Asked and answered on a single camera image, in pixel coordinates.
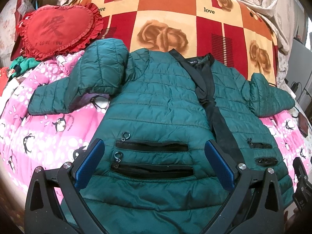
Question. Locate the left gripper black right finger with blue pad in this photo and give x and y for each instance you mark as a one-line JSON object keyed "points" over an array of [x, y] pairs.
{"points": [[254, 204]]}

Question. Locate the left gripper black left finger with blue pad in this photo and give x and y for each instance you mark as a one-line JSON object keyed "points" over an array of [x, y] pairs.
{"points": [[43, 213]]}

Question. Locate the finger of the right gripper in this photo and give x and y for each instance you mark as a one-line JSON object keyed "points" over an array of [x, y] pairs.
{"points": [[302, 195]]}

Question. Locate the dark green quilted jacket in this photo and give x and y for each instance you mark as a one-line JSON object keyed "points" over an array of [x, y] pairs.
{"points": [[154, 176]]}

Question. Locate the pink penguin bedsheet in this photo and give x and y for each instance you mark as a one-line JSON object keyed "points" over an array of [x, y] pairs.
{"points": [[47, 139]]}

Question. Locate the brown wallet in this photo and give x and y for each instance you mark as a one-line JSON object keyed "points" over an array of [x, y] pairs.
{"points": [[303, 125]]}

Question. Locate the grey cabinet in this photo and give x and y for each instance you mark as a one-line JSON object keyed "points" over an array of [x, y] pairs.
{"points": [[299, 68]]}

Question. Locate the green cloth by pillow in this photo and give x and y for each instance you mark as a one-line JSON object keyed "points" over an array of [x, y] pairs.
{"points": [[21, 65]]}

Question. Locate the red heart ruffled pillow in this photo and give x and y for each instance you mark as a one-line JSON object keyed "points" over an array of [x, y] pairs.
{"points": [[55, 30]]}

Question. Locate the beige curtain right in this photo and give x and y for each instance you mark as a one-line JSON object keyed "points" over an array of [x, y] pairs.
{"points": [[287, 16]]}

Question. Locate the red orange rose blanket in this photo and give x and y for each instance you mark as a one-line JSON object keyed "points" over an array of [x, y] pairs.
{"points": [[229, 30]]}

